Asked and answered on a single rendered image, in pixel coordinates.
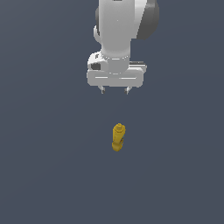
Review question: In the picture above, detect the yellow bottle-shaped object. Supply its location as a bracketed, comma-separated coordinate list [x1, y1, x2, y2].
[111, 122, 127, 152]

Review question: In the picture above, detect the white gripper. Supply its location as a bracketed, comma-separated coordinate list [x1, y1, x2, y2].
[86, 51, 148, 95]

